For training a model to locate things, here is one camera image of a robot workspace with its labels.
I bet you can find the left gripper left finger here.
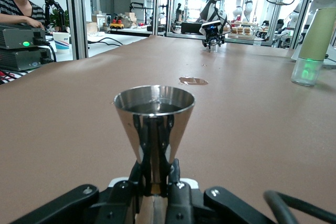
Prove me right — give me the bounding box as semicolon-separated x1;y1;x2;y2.
10;161;145;224

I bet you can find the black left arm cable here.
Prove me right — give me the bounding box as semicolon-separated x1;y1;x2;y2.
264;190;336;224

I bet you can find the white paper cup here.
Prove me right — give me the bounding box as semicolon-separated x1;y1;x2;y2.
52;31;71;54

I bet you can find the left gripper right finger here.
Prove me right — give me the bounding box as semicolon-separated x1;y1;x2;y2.
164;158;275;224

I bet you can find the yellow toy car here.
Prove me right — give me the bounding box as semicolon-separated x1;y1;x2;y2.
109;19;125;29

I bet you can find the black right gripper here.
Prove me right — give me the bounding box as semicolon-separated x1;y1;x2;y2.
202;34;226;50

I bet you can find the green potted plant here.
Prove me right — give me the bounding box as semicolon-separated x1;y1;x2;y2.
49;7;70;32

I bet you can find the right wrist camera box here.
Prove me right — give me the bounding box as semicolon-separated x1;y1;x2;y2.
201;20;223;36

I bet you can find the brown liquid puddle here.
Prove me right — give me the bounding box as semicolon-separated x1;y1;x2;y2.
178;76;209;87

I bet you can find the person in striped shirt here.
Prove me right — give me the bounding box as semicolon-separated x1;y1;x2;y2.
0;0;47;29

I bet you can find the green bottle with clear base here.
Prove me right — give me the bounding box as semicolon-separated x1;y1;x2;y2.
290;7;336;87

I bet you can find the brown table mat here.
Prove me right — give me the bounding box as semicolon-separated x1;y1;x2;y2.
0;35;336;224

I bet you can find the steel cone jigger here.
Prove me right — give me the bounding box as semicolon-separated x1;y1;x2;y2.
113;84;196;198

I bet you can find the black power supply box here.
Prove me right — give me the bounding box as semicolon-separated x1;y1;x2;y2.
0;23;50;50
0;47;55;72

